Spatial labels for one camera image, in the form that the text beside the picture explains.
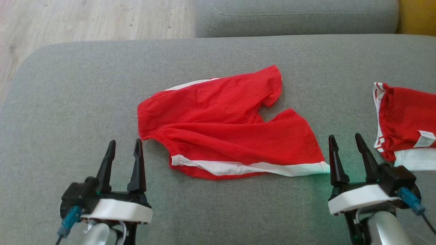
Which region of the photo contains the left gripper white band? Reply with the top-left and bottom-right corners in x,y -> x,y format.
81,138 -> 153,224

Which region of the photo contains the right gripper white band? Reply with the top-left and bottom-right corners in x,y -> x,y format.
328,133 -> 402,216

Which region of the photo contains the red shirt with white sleeves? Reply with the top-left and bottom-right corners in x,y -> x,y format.
373,82 -> 436,171

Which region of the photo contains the red Bulls shorts white stripe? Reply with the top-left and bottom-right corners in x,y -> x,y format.
137,65 -> 331,181

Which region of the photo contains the large grey sofa seat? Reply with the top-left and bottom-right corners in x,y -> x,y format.
0,34 -> 436,245

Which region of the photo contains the grey sofa cushion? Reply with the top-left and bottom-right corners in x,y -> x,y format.
195,0 -> 400,38

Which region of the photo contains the yellow upholstered panel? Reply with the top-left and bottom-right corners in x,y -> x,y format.
397,0 -> 436,36

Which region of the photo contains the black cable with blue plug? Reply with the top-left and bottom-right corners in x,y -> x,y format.
54,205 -> 83,245
397,186 -> 436,235

